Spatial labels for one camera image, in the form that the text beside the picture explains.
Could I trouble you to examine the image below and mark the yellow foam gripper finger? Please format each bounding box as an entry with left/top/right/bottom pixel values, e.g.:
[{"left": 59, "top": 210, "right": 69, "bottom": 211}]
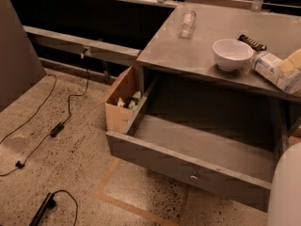
[{"left": 276, "top": 49, "right": 301, "bottom": 76}]

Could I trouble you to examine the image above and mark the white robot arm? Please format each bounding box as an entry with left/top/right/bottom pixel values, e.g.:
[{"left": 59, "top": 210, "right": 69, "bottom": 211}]
[{"left": 267, "top": 49, "right": 301, "bottom": 226}]

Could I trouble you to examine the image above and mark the white bowl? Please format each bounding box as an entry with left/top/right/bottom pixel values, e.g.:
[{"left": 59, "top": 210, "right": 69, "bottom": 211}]
[{"left": 213, "top": 39, "right": 254, "bottom": 72}]

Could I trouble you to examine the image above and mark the grey counter cabinet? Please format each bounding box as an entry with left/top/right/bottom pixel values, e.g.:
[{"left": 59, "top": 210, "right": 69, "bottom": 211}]
[{"left": 137, "top": 3, "right": 301, "bottom": 135}]

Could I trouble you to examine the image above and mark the black comb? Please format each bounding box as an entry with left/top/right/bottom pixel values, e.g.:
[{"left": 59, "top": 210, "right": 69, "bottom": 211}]
[{"left": 238, "top": 34, "right": 267, "bottom": 52}]

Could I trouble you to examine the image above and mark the grey open drawer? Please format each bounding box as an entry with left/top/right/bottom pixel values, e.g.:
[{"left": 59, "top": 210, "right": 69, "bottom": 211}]
[{"left": 107, "top": 75, "right": 286, "bottom": 211}]

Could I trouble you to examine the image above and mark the clear glass cup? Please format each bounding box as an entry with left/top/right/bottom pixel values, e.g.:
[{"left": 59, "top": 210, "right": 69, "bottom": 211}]
[{"left": 179, "top": 9, "right": 197, "bottom": 39}]

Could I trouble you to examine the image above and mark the round metal drawer knob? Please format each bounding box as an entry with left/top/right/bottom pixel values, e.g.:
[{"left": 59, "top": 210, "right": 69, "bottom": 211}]
[{"left": 189, "top": 173, "right": 198, "bottom": 183}]

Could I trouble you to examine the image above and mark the crumpled paper trash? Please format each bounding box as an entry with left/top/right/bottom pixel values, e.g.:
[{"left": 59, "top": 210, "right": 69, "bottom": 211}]
[{"left": 117, "top": 90, "right": 141, "bottom": 110}]

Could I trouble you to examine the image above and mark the cardboard box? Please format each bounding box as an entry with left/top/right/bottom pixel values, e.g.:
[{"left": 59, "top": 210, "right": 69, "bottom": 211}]
[{"left": 104, "top": 66, "right": 140, "bottom": 133}]

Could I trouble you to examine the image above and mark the black power strip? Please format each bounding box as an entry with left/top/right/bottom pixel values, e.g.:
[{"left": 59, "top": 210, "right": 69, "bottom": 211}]
[{"left": 29, "top": 193, "right": 56, "bottom": 226}]

